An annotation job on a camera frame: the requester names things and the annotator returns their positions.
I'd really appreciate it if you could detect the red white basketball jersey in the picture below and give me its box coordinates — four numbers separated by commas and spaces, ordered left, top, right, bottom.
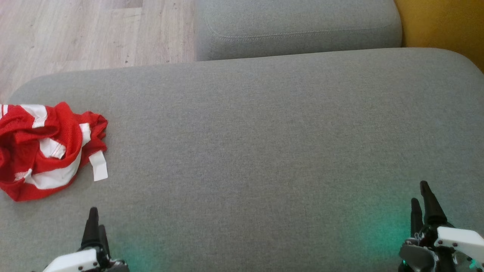
0, 110, 109, 202

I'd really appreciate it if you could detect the grey sofa seat cushion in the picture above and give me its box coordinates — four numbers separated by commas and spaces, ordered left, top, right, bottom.
0, 47, 484, 272

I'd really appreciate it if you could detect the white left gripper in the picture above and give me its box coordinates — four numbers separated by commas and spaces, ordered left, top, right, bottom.
43, 207, 130, 272

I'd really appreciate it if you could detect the mustard yellow cushion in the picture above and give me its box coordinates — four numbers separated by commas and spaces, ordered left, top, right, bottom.
393, 0, 484, 73

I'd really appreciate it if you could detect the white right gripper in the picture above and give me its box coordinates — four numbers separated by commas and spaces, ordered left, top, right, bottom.
398, 181, 484, 272

